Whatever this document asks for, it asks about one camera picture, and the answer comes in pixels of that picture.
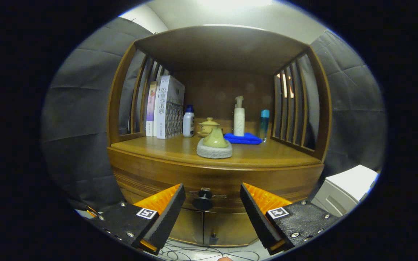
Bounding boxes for white pump bottle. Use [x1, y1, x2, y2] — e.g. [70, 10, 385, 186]
[233, 96, 246, 137]

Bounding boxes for ceiling light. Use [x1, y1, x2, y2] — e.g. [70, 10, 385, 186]
[198, 0, 273, 8]

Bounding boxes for white bottle with blue cap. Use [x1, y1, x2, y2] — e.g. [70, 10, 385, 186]
[183, 105, 195, 138]

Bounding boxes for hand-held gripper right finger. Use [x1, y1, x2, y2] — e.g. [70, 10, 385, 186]
[240, 182, 341, 256]

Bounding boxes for wooden drawer with black knob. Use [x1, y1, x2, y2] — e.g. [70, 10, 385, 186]
[112, 161, 322, 214]

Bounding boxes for white appliance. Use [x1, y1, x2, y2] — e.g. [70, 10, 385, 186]
[311, 165, 379, 217]

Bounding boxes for wooden cabinet door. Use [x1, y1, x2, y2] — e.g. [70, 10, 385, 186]
[167, 207, 205, 246]
[204, 208, 258, 248]

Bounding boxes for black floor cables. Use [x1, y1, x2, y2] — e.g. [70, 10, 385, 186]
[157, 239, 260, 261]

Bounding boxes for brown wooden cabinet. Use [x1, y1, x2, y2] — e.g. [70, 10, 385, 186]
[107, 25, 332, 248]

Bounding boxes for blue glass bottle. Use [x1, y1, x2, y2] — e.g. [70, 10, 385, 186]
[259, 109, 270, 142]

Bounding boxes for thick white book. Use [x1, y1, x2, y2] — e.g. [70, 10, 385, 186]
[156, 75, 185, 140]

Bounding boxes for wooden countertop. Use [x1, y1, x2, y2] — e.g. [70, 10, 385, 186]
[110, 134, 324, 169]

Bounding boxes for yellow lidded teacup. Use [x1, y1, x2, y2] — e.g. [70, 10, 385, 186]
[198, 117, 221, 138]

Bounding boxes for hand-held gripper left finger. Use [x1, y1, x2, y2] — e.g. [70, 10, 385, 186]
[90, 183, 187, 256]

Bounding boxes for thin purple book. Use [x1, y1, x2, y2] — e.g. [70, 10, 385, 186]
[146, 81, 158, 137]

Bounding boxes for folded blue cloth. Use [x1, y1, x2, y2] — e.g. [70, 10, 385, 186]
[224, 132, 263, 145]

